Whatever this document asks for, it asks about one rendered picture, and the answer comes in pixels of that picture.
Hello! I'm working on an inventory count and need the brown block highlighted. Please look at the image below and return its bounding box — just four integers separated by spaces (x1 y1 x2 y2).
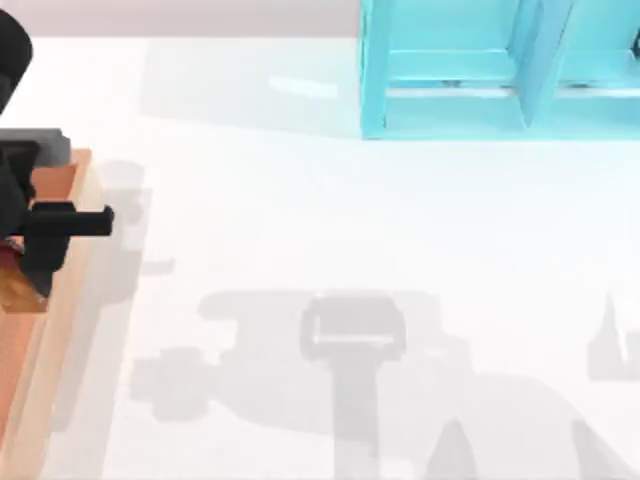
0 238 50 315

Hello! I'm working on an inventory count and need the shallow salmon-coloured box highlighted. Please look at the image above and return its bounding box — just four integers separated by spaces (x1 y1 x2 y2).
0 147 114 480

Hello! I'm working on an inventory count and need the light blue rack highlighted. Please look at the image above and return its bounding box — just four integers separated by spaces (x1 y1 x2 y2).
358 0 640 143

